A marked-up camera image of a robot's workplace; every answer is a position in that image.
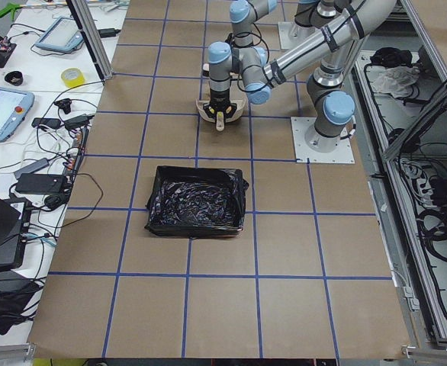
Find aluminium frame post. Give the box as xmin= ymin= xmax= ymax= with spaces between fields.
xmin=66 ymin=0 xmax=113 ymax=82

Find black power adapter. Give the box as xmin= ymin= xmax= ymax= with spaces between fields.
xmin=15 ymin=173 xmax=67 ymax=194

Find blue teach pendant near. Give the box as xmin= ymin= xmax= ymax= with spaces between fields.
xmin=0 ymin=87 xmax=35 ymax=142

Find black power strip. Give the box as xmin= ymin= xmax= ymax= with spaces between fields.
xmin=63 ymin=127 xmax=89 ymax=181

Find beige plastic dustpan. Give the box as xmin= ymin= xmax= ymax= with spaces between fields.
xmin=196 ymin=100 xmax=246 ymax=132

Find beige hand brush black bristles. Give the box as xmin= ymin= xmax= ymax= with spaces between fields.
xmin=202 ymin=63 xmax=210 ymax=77

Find green plastic tool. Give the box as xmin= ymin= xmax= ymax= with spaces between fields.
xmin=0 ymin=2 xmax=22 ymax=21

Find blue teach pendant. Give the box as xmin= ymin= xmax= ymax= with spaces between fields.
xmin=34 ymin=17 xmax=84 ymax=53
xmin=0 ymin=87 xmax=35 ymax=142

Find black laptop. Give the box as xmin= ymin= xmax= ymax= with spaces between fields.
xmin=0 ymin=197 xmax=32 ymax=271

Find white crumpled cloth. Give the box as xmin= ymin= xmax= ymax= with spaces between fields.
xmin=371 ymin=66 xmax=420 ymax=98

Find black coiled cables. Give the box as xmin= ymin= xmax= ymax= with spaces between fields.
xmin=416 ymin=207 xmax=447 ymax=262

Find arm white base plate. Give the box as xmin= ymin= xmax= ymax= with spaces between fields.
xmin=291 ymin=117 xmax=355 ymax=164
xmin=278 ymin=22 xmax=318 ymax=50

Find bin with black bag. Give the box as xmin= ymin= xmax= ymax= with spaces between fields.
xmin=145 ymin=165 xmax=249 ymax=239

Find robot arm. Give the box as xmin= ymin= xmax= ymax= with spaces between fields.
xmin=226 ymin=0 xmax=348 ymax=50
xmin=196 ymin=1 xmax=395 ymax=139

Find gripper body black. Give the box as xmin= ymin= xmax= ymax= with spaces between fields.
xmin=203 ymin=89 xmax=237 ymax=123

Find blue teach pendant far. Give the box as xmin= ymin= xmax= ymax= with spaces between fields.
xmin=34 ymin=17 xmax=84 ymax=53

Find yellow tape roll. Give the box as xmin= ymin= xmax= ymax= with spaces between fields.
xmin=61 ymin=68 xmax=85 ymax=88

